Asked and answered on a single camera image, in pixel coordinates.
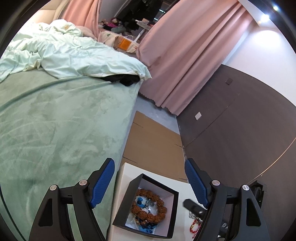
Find white wall socket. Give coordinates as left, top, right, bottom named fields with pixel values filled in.
left=195, top=112, right=202, bottom=120

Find dark wall switch plate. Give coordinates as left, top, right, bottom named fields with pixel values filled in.
left=225, top=78, right=233, bottom=85

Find orange box on pillow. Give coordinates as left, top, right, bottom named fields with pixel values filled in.
left=118, top=38, right=132, bottom=52

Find white crumpled duvet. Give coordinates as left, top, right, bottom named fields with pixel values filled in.
left=1, top=19, right=151, bottom=80

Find brown wooden bead bracelet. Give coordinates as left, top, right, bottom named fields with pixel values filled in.
left=130, top=188, right=168, bottom=224

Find red bead bracelet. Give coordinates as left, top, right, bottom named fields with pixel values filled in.
left=189, top=218, right=203, bottom=235

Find pink curtain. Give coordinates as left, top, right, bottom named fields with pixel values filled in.
left=62, top=0, right=102, bottom=38
left=137, top=1, right=254, bottom=115

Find flat brown cardboard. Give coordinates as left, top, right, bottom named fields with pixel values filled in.
left=121, top=111, right=187, bottom=182

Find pink curtain right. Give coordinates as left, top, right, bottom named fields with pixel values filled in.
left=137, top=1, right=254, bottom=115

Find pink curtain left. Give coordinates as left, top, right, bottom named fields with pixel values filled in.
left=62, top=0, right=102, bottom=38

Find green bed blanket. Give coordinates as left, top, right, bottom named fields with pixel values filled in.
left=1, top=70, right=141, bottom=240

